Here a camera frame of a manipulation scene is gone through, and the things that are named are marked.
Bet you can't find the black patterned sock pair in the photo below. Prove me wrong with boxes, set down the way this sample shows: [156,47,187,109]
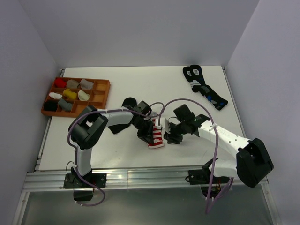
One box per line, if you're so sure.
[182,65,228,111]

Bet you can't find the red rolled sock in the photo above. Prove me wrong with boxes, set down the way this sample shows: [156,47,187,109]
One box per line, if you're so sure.
[54,78,67,89]

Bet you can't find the yellow rolled sock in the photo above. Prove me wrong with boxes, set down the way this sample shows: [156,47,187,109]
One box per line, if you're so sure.
[63,89,77,100]

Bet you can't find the aluminium rail frame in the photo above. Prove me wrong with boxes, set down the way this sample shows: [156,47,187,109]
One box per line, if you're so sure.
[13,66,282,225]

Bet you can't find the grey rolled sock top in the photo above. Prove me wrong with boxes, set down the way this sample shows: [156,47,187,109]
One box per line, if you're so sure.
[80,79,94,90]

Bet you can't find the black rolled sock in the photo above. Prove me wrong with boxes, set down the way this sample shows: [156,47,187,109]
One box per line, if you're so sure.
[43,101,58,112]

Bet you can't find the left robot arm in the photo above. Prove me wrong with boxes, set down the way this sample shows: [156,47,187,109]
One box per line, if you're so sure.
[67,101,154,187]

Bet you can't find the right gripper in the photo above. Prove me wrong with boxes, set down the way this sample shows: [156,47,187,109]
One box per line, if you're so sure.
[164,120,188,144]

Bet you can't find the cream rolled sock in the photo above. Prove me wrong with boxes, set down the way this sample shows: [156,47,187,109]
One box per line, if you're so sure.
[78,90,90,101]

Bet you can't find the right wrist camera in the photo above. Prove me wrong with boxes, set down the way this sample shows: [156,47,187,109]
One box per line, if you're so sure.
[155,117,171,134]

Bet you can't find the orange compartment tray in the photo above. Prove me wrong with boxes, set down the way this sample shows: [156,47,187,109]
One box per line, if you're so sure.
[41,77,110,118]

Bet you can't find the dark grey rolled sock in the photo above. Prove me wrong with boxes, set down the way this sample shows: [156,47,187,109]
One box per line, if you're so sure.
[58,99,73,112]

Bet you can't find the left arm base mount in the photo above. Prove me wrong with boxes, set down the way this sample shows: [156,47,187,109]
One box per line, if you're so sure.
[63,171,106,202]

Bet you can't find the taupe rolled sock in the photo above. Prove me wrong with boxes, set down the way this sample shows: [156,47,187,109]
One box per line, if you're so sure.
[66,79,80,89]

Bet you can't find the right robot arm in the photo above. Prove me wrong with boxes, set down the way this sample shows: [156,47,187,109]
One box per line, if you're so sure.
[163,105,274,188]

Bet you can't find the red white striped sock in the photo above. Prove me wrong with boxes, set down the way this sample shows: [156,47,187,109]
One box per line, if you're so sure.
[148,119,165,149]

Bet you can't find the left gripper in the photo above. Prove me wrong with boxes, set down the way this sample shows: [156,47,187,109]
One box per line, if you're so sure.
[133,119,154,146]

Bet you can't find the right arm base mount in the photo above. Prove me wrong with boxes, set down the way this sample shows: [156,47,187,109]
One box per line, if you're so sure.
[185,169,229,198]

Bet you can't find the white rolled sock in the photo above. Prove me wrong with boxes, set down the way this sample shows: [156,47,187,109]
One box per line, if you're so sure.
[49,92,62,100]

